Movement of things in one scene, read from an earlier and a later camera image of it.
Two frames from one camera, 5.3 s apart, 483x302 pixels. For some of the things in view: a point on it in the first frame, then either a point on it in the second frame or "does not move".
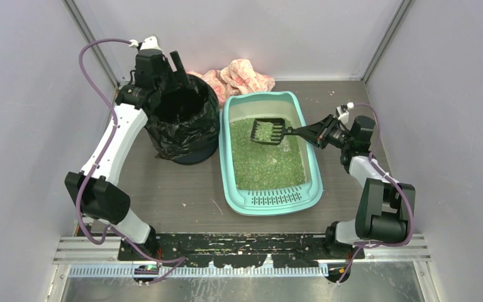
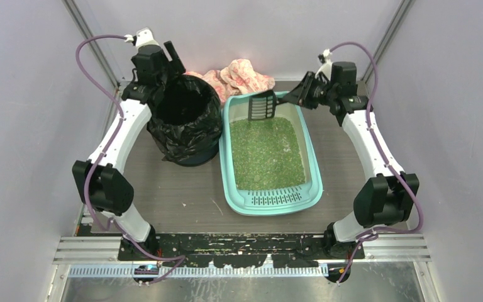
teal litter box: x=266 y=180 does not move
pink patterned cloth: x=237 y=77 does not move
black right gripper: x=323 y=133 -> x=304 y=90
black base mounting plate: x=236 y=250 does not move
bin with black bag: x=183 y=124 does not move
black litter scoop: x=272 y=131 -> x=263 y=105
